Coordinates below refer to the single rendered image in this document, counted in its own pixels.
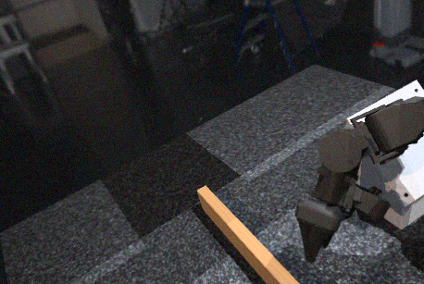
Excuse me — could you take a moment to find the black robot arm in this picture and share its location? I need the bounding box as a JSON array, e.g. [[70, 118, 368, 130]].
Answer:
[[318, 96, 424, 223]]

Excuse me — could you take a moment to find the brown wooden board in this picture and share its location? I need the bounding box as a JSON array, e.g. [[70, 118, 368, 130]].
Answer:
[[197, 186, 300, 284]]

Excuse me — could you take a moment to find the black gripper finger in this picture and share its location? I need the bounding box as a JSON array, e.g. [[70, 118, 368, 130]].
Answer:
[[296, 217, 339, 264], [321, 211, 353, 249]]

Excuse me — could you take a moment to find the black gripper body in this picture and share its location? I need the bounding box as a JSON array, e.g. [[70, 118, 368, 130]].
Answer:
[[294, 164, 359, 231]]

